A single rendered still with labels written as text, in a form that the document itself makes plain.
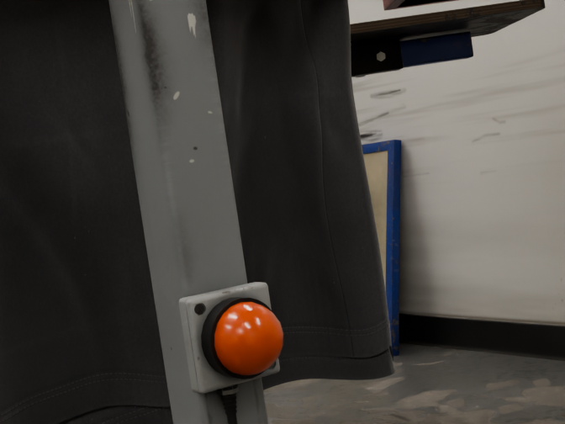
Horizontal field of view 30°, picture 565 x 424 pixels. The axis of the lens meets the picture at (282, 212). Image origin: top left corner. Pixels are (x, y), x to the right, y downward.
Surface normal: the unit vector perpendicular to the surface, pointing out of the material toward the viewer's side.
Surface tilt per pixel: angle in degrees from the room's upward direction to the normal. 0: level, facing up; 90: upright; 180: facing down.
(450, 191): 90
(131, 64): 90
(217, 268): 90
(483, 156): 90
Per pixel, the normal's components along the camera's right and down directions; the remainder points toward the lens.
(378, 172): -0.84, -0.04
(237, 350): -0.22, 0.25
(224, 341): -0.54, -0.04
